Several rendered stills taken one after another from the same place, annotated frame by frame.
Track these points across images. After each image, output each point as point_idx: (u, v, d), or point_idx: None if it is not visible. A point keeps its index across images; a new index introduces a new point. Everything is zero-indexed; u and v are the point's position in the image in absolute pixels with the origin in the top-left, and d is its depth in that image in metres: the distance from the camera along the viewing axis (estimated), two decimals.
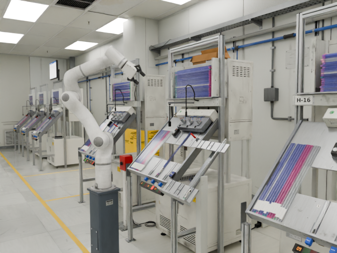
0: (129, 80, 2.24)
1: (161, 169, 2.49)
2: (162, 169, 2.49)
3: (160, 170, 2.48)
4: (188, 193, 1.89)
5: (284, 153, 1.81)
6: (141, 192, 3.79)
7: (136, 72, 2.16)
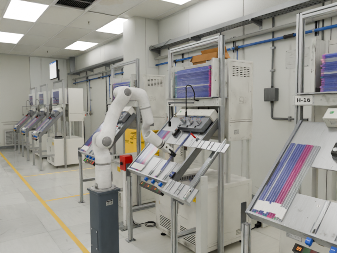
0: None
1: (159, 171, 2.47)
2: (159, 172, 2.48)
3: (157, 173, 2.47)
4: (188, 193, 1.89)
5: (284, 153, 1.81)
6: (141, 192, 3.79)
7: None
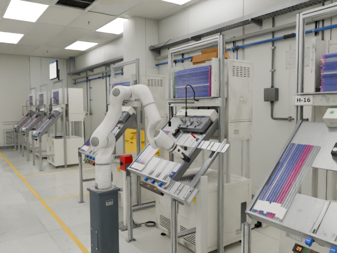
0: None
1: (168, 181, 2.10)
2: (169, 182, 2.10)
3: (167, 183, 2.10)
4: (188, 193, 1.89)
5: (284, 153, 1.81)
6: (141, 192, 3.79)
7: None
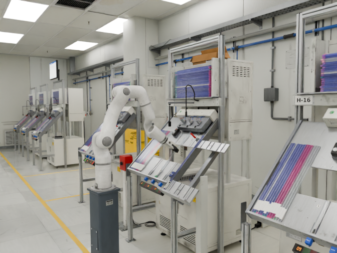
0: None
1: (167, 183, 2.10)
2: (168, 183, 2.10)
3: (166, 185, 2.10)
4: (159, 171, 2.47)
5: (284, 153, 1.81)
6: (141, 192, 3.79)
7: None
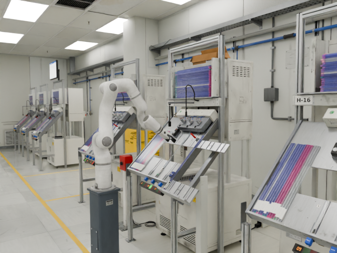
0: (172, 136, 2.45)
1: (167, 183, 2.10)
2: (168, 183, 2.10)
3: (166, 185, 2.10)
4: (161, 170, 2.49)
5: (284, 153, 1.81)
6: (141, 192, 3.79)
7: None
